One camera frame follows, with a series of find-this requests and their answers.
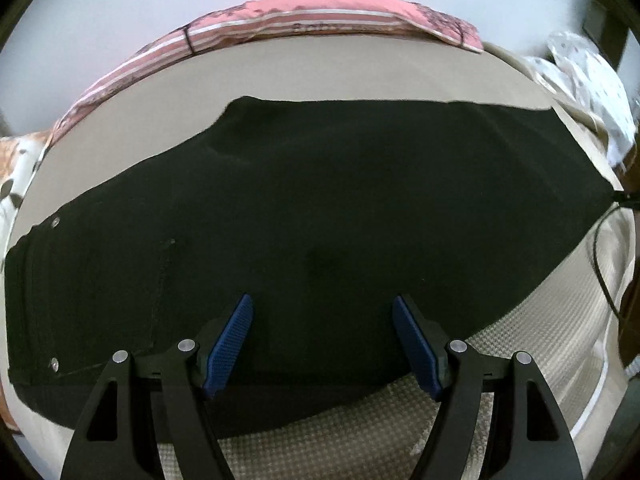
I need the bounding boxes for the black pants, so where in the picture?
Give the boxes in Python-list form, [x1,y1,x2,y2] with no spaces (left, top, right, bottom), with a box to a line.
[6,96,614,438]

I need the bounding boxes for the grey textured mattress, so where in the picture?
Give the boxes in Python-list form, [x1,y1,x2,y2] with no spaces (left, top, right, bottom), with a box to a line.
[3,36,634,479]

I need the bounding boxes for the floral white orange pillow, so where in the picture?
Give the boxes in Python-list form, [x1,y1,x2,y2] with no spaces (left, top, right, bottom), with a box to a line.
[1,130,51,266]

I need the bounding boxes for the white patterned cloth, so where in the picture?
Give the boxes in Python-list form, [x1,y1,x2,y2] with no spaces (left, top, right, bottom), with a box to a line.
[526,32,637,167]

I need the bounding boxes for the black cable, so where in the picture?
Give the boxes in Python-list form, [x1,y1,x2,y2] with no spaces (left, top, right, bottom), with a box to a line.
[591,190,637,334]

